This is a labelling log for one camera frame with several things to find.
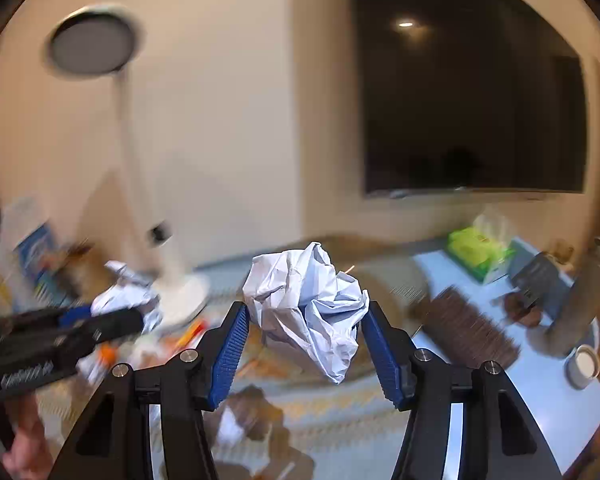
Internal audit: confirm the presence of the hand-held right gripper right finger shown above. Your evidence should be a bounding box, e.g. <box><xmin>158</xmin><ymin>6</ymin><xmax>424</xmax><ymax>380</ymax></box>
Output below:
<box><xmin>362</xmin><ymin>301</ymin><xmax>563</xmax><ymax>480</ymax></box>

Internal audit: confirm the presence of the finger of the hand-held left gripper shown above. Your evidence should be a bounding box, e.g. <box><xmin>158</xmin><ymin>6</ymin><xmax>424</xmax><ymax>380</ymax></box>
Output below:
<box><xmin>0</xmin><ymin>305</ymin><xmax>93</xmax><ymax>336</ymax></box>
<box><xmin>52</xmin><ymin>307</ymin><xmax>146</xmax><ymax>358</ymax></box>

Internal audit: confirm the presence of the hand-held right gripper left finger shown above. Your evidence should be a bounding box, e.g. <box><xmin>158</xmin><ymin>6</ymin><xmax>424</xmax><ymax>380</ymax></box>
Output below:
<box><xmin>47</xmin><ymin>301</ymin><xmax>251</xmax><ymax>480</ymax></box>

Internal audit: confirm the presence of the printed paper ball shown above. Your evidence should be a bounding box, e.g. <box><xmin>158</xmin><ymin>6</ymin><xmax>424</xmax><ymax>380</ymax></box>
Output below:
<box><xmin>90</xmin><ymin>260</ymin><xmax>165</xmax><ymax>335</ymax></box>

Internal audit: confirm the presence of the white paper ball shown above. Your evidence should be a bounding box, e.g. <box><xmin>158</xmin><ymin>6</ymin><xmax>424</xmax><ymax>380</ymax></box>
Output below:
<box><xmin>242</xmin><ymin>241</ymin><xmax>370</xmax><ymax>385</ymax></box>

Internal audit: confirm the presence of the person's left hand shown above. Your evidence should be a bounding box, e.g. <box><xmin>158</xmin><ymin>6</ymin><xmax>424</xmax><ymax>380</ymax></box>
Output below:
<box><xmin>0</xmin><ymin>400</ymin><xmax>53</xmax><ymax>480</ymax></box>

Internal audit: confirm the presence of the orange marker pen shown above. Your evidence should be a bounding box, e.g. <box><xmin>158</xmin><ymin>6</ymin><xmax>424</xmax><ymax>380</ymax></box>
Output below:
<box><xmin>172</xmin><ymin>320</ymin><xmax>207</xmax><ymax>350</ymax></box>

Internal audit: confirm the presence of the stack of books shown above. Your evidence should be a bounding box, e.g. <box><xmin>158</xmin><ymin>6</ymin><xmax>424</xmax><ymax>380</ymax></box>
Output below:
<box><xmin>2</xmin><ymin>197</ymin><xmax>62</xmax><ymax>302</ymax></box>

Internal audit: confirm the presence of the patterned rug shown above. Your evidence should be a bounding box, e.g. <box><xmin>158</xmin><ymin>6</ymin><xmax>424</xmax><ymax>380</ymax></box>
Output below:
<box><xmin>30</xmin><ymin>255</ymin><xmax>431</xmax><ymax>480</ymax></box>

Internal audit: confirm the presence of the brown woven mat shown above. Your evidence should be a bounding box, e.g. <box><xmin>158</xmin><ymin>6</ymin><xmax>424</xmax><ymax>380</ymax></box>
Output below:
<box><xmin>414</xmin><ymin>285</ymin><xmax>522</xmax><ymax>377</ymax></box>

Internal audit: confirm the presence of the green tissue pack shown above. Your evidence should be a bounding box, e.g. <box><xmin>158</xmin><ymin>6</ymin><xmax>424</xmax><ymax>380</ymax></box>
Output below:
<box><xmin>447</xmin><ymin>215</ymin><xmax>518</xmax><ymax>283</ymax></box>

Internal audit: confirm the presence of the small brown object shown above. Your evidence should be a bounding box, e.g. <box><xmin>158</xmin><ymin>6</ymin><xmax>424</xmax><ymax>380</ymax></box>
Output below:
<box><xmin>502</xmin><ymin>292</ymin><xmax>543</xmax><ymax>327</ymax></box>

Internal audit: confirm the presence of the white stand lamp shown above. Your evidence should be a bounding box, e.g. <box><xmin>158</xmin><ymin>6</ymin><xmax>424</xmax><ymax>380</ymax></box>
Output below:
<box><xmin>45</xmin><ymin>5</ymin><xmax>211</xmax><ymax>326</ymax></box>

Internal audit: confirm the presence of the dark notebook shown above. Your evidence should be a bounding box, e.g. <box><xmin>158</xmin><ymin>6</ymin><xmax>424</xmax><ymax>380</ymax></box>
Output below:
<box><xmin>507</xmin><ymin>250</ymin><xmax>563</xmax><ymax>307</ymax></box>

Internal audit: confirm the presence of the small white cup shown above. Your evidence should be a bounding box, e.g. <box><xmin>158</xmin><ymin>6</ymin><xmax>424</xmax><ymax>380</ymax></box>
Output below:
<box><xmin>567</xmin><ymin>345</ymin><xmax>600</xmax><ymax>389</ymax></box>

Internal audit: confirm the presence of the metal cylinder flask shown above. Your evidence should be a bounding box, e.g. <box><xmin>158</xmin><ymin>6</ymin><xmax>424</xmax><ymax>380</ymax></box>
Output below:
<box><xmin>545</xmin><ymin>237</ymin><xmax>600</xmax><ymax>356</ymax></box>

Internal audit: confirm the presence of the black television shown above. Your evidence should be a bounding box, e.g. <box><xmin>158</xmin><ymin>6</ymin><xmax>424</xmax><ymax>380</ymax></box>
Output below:
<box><xmin>347</xmin><ymin>0</ymin><xmax>588</xmax><ymax>202</ymax></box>

